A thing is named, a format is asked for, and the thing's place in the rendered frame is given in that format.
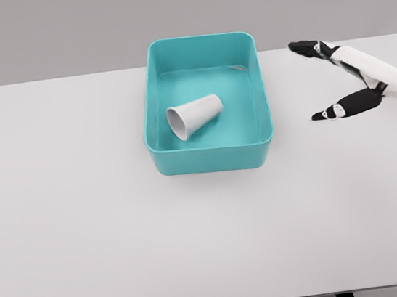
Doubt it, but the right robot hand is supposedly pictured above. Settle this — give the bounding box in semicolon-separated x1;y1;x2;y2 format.
287;27;397;125

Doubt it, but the white paper cup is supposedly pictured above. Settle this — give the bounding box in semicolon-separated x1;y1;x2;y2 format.
164;92;228;144

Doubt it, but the teal plastic basket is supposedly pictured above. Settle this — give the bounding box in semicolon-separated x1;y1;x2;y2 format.
131;25;278;182

